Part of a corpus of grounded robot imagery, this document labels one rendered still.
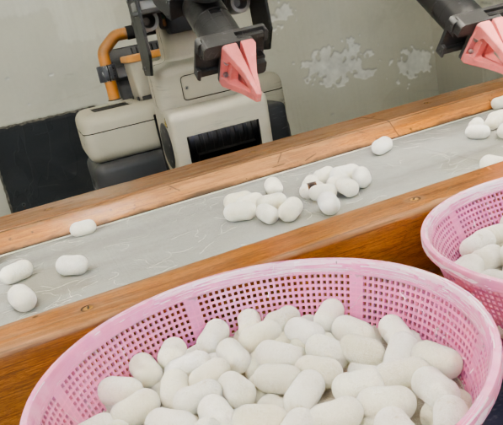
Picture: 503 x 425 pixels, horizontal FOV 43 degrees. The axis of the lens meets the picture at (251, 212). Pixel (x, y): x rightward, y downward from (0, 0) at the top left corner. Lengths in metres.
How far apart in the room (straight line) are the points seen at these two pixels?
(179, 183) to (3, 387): 0.45
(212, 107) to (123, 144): 0.34
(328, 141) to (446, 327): 0.56
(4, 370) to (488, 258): 0.37
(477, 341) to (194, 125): 1.04
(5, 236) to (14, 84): 1.94
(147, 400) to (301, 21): 2.68
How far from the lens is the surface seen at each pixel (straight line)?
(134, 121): 1.63
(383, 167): 0.83
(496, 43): 0.96
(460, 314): 0.41
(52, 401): 0.41
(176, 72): 1.38
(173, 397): 0.42
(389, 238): 0.56
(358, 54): 3.13
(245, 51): 0.86
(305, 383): 0.39
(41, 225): 0.85
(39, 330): 0.50
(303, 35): 3.01
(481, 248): 0.53
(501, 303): 0.43
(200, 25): 0.92
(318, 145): 0.94
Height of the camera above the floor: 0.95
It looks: 16 degrees down
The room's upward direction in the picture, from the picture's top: 12 degrees counter-clockwise
